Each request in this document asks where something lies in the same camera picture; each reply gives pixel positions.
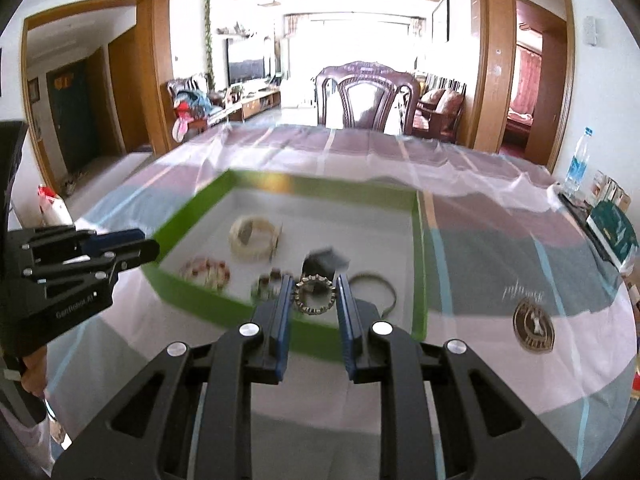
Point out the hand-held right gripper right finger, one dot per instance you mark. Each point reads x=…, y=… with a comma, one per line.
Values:
x=347, y=310

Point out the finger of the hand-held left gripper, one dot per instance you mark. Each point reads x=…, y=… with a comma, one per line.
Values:
x=117, y=240
x=137, y=255

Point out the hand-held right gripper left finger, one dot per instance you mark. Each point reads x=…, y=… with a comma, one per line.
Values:
x=284, y=310

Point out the thin metal bangle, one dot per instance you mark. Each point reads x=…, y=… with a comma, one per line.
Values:
x=389, y=295

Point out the green cardboard box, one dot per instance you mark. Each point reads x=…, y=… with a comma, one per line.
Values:
x=210, y=305

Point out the person's left hand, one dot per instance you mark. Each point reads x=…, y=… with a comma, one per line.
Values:
x=34, y=375

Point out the small black box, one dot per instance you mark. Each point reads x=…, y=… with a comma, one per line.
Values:
x=327, y=260

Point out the red and white bag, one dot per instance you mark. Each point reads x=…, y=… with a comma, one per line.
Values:
x=52, y=207

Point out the dark entrance door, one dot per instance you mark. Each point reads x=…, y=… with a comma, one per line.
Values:
x=72, y=120

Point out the pile of colourful clothes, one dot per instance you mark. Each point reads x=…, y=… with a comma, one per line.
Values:
x=192, y=105

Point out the striped pastel tablecloth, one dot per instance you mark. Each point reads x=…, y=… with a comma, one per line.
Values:
x=500, y=270

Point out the wooden television cabinet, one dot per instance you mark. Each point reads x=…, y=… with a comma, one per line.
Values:
x=257, y=102

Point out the carved dark wooden chair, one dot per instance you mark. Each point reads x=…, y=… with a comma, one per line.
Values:
x=365, y=105

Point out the black television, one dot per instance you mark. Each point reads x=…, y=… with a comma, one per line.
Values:
x=246, y=69

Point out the hanging green vine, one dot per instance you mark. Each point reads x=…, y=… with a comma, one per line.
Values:
x=208, y=40

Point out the brown wooden armchair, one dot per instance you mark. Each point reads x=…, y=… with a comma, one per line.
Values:
x=440, y=110

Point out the clear water bottle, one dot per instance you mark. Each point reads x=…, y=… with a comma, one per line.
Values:
x=579, y=165

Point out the dark green gift box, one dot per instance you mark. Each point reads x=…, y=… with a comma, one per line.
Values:
x=612, y=232

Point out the small printed cartons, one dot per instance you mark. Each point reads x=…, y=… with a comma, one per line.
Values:
x=607, y=190

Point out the white wall switch box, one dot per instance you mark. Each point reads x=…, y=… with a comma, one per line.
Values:
x=590, y=29

